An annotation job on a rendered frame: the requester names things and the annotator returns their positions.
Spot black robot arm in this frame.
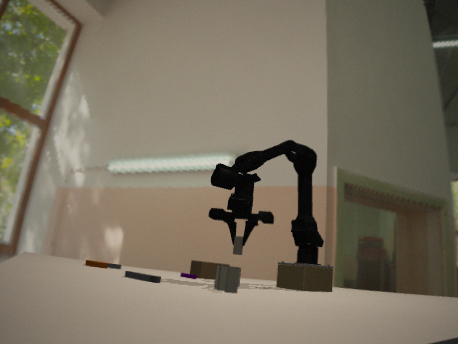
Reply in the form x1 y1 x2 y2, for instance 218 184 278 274
211 140 323 265

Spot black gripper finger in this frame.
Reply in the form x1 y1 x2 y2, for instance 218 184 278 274
243 221 259 246
223 219 237 245

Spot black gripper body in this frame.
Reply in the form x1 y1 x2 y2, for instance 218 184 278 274
208 191 274 224

